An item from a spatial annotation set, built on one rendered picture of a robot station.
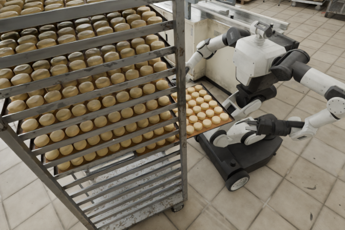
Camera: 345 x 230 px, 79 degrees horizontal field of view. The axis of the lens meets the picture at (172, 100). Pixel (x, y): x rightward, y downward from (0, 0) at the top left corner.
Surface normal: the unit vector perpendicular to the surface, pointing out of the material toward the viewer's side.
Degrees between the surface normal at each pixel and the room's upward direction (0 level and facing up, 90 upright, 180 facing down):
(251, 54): 46
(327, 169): 0
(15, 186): 0
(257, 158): 0
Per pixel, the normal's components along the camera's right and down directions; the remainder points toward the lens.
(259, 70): -0.37, 0.57
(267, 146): -0.06, -0.75
